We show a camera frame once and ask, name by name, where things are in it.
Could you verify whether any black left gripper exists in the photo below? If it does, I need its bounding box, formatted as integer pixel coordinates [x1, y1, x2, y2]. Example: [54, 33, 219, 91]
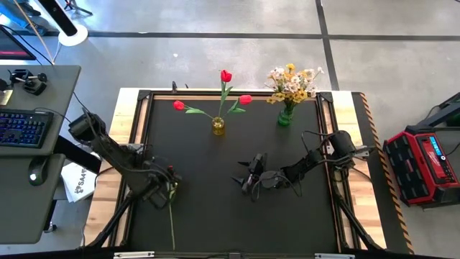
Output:
[142, 163, 183, 211]

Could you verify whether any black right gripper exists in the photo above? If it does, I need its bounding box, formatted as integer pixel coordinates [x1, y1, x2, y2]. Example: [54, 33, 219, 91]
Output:
[231, 152, 270, 194]

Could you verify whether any red artificial tulip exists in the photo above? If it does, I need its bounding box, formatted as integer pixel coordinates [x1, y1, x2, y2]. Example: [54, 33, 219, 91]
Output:
[217, 69, 234, 119]
[167, 165, 182, 251]
[172, 100, 216, 122]
[221, 94, 253, 119]

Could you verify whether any green glass vase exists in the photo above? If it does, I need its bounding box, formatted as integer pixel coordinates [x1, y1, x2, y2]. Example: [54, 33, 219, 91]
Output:
[277, 106, 294, 127]

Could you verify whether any white artificial flower bunch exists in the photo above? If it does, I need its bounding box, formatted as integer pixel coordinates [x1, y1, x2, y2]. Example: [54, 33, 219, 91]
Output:
[267, 67, 288, 91]
[289, 67, 324, 99]

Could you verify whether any yellow glass vase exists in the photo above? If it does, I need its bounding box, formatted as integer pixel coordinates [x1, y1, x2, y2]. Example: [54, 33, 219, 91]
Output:
[211, 117, 226, 137]

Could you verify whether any black table mat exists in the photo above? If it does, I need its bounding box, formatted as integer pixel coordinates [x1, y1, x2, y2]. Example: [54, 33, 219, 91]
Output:
[131, 95, 339, 253]

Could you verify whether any white printed paper bag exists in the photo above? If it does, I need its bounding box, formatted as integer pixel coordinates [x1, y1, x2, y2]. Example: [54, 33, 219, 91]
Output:
[60, 162, 98, 204]

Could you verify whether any black desk support bar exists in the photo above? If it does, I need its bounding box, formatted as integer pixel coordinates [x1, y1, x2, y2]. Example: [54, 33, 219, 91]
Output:
[53, 135, 102, 174]

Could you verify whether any black computer mouse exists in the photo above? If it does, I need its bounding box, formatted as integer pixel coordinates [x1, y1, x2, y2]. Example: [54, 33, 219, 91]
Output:
[27, 155, 50, 187]

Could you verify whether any grey desk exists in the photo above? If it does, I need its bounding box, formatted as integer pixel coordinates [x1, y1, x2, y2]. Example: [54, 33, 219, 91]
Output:
[0, 64, 82, 245]

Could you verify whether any black backlit keyboard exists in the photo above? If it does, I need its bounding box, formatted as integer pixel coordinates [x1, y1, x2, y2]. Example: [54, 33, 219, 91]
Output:
[0, 109, 55, 149]

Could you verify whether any black hazard striped floor strip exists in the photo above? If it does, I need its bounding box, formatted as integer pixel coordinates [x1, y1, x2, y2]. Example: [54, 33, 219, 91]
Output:
[351, 91, 415, 255]

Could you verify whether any small metallic plate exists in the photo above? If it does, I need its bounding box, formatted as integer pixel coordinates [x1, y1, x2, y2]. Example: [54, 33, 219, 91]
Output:
[0, 88, 14, 106]

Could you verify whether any red black toolbox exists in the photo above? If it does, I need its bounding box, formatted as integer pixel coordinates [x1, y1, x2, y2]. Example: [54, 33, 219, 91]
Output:
[382, 124, 460, 209]

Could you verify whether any black tripod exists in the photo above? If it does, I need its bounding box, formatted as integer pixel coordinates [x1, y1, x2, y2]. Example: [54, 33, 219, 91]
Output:
[63, 0, 93, 17]

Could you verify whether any black monitor with red edge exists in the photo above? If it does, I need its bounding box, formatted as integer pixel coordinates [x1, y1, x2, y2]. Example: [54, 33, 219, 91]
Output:
[0, 24, 37, 61]

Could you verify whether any dark teal metal stand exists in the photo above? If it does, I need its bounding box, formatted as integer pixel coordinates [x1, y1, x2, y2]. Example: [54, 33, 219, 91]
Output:
[423, 91, 460, 127]

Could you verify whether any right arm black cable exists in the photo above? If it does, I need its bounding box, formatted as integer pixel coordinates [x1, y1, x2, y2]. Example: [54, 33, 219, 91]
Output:
[250, 129, 360, 202]

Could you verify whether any silver metal bracket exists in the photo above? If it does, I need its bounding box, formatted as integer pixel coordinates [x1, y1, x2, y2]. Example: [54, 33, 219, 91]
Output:
[314, 253, 356, 259]
[113, 250, 155, 259]

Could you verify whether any black metal table frame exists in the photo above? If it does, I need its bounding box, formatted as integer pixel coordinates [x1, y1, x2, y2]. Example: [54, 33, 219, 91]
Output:
[80, 88, 387, 253]

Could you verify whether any black desk cable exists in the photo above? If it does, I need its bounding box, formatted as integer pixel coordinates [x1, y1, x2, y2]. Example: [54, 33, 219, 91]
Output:
[71, 91, 89, 113]

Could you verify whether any black camera clamp mount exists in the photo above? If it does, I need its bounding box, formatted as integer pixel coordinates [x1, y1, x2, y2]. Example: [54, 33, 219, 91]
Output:
[9, 68, 49, 96]

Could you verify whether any black post with white base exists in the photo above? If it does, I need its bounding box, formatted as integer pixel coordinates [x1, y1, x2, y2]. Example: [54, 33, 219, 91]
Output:
[37, 0, 89, 47]

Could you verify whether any thin yellow cable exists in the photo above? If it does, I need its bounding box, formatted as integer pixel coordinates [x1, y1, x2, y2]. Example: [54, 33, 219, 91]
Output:
[12, 0, 55, 65]

